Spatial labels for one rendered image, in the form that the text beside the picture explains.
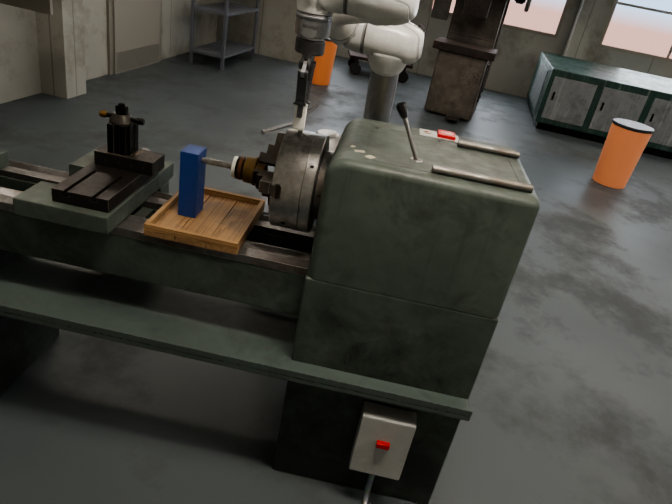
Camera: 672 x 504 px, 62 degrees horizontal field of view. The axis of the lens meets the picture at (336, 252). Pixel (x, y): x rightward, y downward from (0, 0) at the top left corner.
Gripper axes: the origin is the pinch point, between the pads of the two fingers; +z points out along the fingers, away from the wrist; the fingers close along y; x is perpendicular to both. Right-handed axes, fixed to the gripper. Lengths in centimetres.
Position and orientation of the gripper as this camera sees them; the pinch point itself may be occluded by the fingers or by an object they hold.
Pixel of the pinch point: (300, 116)
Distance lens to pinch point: 154.8
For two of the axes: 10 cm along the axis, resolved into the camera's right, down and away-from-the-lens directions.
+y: -1.3, 4.7, -8.7
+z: -1.7, 8.6, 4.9
